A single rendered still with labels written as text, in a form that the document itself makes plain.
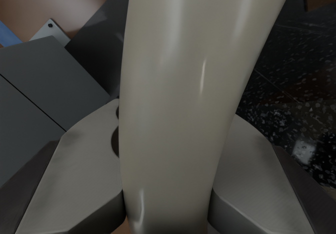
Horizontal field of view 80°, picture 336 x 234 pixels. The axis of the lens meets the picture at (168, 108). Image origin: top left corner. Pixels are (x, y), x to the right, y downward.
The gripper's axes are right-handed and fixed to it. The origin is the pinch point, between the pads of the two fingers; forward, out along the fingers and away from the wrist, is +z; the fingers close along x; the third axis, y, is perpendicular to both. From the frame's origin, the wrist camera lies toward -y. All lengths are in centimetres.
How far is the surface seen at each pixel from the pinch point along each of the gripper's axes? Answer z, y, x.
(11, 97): 44, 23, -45
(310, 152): 11.3, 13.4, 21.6
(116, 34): 89, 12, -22
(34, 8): 92, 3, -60
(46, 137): 40, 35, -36
